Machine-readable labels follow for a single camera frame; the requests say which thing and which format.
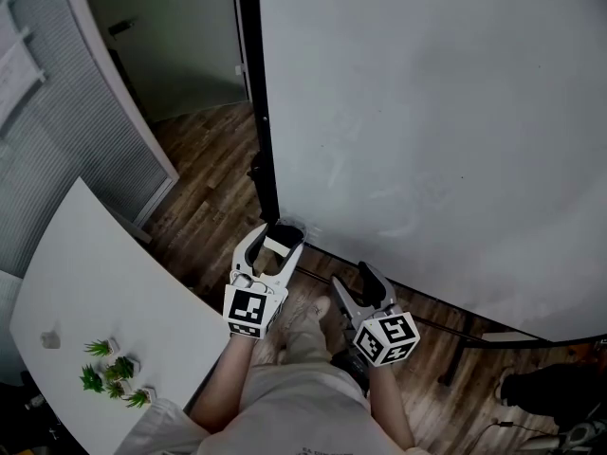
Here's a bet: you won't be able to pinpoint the person's right forearm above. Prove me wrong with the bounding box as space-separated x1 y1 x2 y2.
367 363 418 449

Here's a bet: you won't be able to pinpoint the white whiteboard eraser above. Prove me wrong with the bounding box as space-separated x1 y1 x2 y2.
263 235 290 257

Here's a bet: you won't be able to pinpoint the black waist device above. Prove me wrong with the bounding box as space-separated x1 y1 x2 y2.
331 351 371 395

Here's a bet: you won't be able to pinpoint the white door frame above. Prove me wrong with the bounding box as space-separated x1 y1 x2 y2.
59 0 180 229

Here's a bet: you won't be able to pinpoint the black floor cable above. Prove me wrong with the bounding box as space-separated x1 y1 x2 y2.
469 421 570 455

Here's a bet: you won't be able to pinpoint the white wall sign holder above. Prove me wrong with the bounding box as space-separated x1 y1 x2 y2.
0 0 47 127

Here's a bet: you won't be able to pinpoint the large white whiteboard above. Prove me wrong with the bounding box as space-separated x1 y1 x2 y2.
231 0 607 388

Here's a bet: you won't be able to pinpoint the black door handle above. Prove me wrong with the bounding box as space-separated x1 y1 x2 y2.
107 16 138 37

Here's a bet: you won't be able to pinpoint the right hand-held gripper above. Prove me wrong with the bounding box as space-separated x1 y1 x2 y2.
330 262 421 367

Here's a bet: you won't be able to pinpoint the white table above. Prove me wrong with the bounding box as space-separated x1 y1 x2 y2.
9 175 233 455

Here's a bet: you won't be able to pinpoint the person's left forearm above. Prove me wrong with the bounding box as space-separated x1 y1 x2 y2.
188 334 257 435

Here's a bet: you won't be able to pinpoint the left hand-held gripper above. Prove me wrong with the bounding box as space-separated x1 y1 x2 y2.
222 223 304 339

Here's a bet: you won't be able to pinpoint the person's beige trousers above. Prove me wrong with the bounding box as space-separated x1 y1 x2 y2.
255 319 333 369

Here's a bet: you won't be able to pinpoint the person's light shoe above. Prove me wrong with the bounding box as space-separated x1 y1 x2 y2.
303 295 332 324

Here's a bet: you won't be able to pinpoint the grey wheeled base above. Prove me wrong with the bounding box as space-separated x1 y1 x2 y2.
521 419 607 455

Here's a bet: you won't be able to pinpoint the grey-green door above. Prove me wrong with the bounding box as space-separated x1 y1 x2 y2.
78 0 250 122

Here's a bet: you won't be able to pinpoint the cluster of small potted plants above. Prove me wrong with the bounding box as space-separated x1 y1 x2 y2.
79 337 157 410

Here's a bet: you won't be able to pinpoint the person's beige shirt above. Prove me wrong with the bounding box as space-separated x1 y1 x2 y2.
113 362 414 455

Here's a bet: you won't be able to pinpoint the black office chair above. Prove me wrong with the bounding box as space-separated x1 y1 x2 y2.
0 370 77 455

